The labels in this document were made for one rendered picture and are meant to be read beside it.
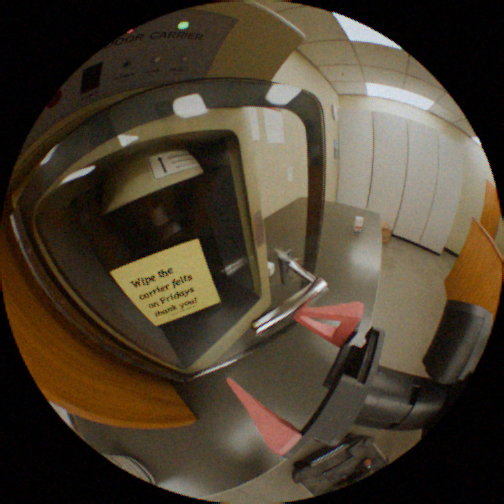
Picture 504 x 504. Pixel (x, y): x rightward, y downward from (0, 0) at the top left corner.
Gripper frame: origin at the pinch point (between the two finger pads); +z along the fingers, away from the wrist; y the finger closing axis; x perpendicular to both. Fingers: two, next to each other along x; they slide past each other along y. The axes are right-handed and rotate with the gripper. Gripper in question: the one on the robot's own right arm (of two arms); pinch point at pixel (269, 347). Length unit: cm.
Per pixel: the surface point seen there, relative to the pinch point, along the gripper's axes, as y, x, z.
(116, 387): 20.4, 3.6, 11.1
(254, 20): -6.4, -31.1, 1.6
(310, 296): -5.5, -3.0, -1.2
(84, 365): 20.7, -2.2, 12.2
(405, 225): -297, 75, -94
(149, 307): 6.0, -5.9, 8.5
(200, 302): 1.7, -4.0, 6.8
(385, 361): -66, 118, -72
